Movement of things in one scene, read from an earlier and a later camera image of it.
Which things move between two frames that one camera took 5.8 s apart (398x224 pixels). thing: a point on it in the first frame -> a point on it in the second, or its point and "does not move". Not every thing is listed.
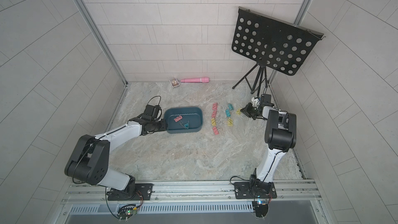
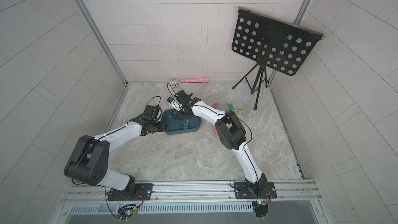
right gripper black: [249, 111] -> [182, 115]
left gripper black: [163, 126] does not move
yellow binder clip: [238, 111] does not move
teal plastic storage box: [183, 120] does not move
